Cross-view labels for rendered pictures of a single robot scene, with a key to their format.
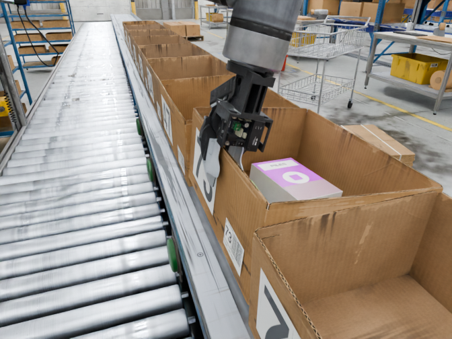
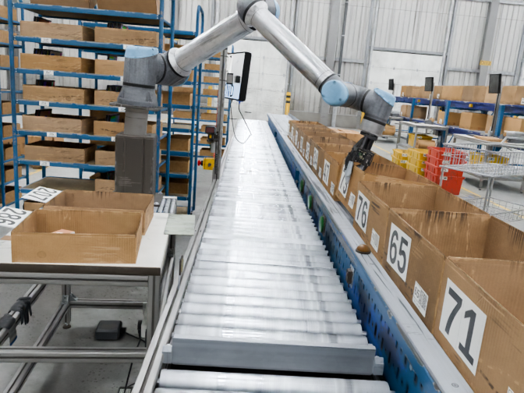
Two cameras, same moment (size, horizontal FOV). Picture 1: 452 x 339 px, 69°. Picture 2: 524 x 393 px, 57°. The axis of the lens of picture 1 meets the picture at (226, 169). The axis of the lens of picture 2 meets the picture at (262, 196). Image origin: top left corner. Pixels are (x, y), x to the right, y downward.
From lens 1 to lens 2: 1.41 m
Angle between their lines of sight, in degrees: 21
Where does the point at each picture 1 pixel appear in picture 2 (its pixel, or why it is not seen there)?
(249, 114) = (365, 149)
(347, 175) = not seen: hidden behind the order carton
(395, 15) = not seen: outside the picture
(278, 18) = (379, 117)
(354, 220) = (398, 189)
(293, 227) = (373, 184)
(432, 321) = not seen: hidden behind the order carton
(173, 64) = (333, 148)
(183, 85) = (339, 156)
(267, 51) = (374, 128)
